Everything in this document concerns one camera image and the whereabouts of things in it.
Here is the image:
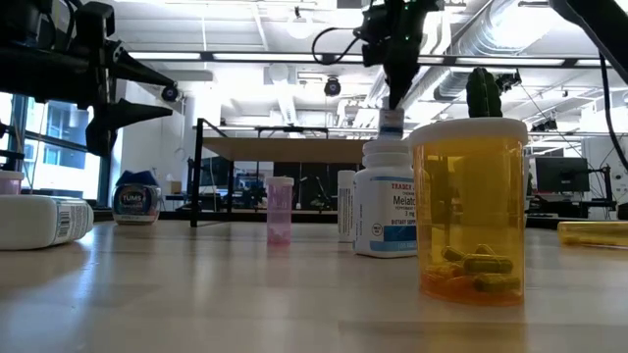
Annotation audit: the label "wooden shelf black legs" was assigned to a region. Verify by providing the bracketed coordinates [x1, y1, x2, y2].
[189, 117, 368, 229]

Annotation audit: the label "white bottle blue label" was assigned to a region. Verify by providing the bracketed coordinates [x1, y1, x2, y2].
[378, 108, 406, 142]

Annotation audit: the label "Tums bottle blue cap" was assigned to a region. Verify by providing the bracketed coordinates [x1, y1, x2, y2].
[111, 170, 162, 226]

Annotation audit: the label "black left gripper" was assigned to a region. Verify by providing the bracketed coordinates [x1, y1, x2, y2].
[0, 38, 177, 158]

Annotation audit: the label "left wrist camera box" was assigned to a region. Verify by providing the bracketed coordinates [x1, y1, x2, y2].
[73, 1, 117, 41]

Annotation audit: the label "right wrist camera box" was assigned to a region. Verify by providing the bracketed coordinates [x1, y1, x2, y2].
[360, 7, 390, 69]

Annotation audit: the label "black table frame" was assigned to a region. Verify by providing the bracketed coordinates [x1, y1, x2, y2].
[92, 209, 340, 223]

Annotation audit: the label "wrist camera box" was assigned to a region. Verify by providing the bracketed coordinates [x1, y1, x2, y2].
[73, 1, 117, 41]
[360, 7, 390, 69]

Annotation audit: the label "green cactus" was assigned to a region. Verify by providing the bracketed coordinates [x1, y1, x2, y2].
[465, 67, 504, 119]

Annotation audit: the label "white Melatonin bottle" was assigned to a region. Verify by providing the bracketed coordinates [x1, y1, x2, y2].
[352, 139, 418, 259]

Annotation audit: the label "slim white text-label bottle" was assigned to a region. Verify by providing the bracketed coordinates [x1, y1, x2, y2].
[337, 170, 357, 243]

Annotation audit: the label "white bottle barcode label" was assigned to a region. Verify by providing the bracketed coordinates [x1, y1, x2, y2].
[0, 194, 95, 252]

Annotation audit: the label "large amber pill bottle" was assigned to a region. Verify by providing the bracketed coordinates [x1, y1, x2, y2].
[407, 117, 530, 308]

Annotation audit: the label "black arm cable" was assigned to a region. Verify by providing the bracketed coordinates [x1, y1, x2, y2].
[598, 52, 628, 172]

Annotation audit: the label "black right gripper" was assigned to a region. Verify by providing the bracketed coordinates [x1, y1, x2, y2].
[384, 0, 443, 111]

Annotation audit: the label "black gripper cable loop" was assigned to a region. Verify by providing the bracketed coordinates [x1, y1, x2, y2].
[311, 26, 367, 67]

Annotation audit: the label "black computer monitor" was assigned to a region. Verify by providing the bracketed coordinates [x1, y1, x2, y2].
[534, 156, 591, 193]

